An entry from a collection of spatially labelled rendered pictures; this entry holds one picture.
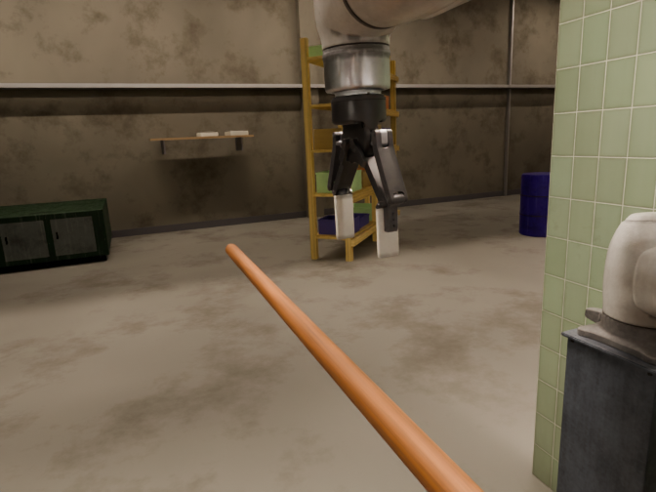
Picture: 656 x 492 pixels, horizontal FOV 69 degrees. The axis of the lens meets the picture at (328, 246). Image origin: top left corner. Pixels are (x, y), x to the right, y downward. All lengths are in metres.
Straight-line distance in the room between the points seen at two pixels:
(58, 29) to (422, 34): 6.39
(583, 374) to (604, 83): 0.99
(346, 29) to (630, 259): 0.73
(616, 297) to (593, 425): 0.29
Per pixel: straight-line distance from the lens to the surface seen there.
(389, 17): 0.56
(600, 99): 1.83
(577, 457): 1.31
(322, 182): 5.78
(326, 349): 0.57
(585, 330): 1.19
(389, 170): 0.61
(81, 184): 8.55
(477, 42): 11.21
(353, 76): 0.64
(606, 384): 1.18
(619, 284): 1.12
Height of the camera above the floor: 1.45
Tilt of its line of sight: 13 degrees down
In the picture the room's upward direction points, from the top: 3 degrees counter-clockwise
